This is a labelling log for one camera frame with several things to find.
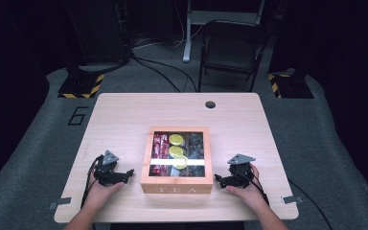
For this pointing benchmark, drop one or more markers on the dark tea packets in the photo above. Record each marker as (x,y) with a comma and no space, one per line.
(195,150)

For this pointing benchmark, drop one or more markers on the red tea packet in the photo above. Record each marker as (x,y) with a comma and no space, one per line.
(156,153)
(165,148)

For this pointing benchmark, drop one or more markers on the yellow round tea capsule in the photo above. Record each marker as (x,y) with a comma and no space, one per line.
(175,151)
(180,162)
(176,139)

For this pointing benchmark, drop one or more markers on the person's right hand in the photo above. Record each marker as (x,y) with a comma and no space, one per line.
(252,195)

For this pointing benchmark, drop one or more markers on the grey tape piece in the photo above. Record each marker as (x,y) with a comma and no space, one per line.
(60,202)
(292,199)

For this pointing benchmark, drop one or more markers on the white desk frame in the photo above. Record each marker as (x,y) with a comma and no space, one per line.
(187,38)

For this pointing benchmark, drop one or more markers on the black stand striped base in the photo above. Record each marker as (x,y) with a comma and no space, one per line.
(80,86)
(292,86)

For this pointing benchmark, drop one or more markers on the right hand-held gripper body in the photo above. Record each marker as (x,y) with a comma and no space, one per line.
(241,174)

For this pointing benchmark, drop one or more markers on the person's left hand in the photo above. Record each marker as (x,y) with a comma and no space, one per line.
(98,196)

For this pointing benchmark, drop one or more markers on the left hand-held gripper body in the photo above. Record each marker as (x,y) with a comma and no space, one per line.
(106,174)

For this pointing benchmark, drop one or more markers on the black folding chair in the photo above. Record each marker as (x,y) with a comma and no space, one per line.
(233,54)

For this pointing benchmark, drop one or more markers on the wooden tea box glass lid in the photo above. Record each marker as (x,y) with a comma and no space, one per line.
(176,183)

